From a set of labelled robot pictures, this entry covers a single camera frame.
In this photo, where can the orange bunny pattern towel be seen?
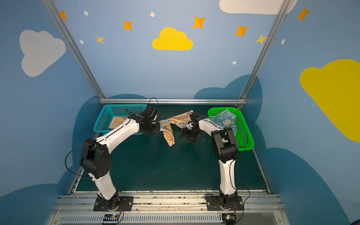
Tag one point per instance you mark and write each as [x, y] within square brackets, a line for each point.
[117, 121]

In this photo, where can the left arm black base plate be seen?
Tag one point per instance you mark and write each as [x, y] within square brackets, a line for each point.
[116, 203]

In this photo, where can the right aluminium frame post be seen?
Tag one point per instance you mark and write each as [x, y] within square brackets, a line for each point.
[278, 21]

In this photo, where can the left aluminium frame post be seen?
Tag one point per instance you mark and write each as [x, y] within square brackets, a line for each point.
[64, 30]

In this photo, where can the horizontal aluminium frame rail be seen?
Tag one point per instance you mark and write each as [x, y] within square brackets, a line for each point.
[162, 101]

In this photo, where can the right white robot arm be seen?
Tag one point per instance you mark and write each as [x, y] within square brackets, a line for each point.
[225, 150]

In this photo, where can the right small circuit board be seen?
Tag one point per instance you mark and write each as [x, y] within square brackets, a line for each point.
[228, 219]

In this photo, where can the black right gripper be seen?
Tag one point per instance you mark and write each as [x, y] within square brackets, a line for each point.
[188, 133]

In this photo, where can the aluminium frame post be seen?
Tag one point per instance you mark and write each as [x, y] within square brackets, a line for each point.
[64, 30]
[278, 21]

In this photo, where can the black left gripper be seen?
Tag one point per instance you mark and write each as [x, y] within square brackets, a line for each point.
[155, 127]

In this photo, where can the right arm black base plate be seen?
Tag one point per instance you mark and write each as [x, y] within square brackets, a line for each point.
[217, 203]

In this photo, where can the teal plastic basket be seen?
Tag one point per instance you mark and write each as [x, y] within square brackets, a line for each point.
[112, 115]

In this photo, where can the left small circuit board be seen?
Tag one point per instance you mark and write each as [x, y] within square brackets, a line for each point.
[111, 219]

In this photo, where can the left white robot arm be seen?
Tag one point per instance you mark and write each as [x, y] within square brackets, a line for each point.
[95, 157]

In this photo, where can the green plastic basket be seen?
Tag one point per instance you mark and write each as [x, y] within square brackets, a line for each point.
[243, 136]

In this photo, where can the teal pattern towel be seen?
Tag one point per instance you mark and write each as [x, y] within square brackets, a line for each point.
[226, 119]

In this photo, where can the small circuit board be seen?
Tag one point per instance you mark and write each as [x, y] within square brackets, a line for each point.
[111, 219]
[228, 219]

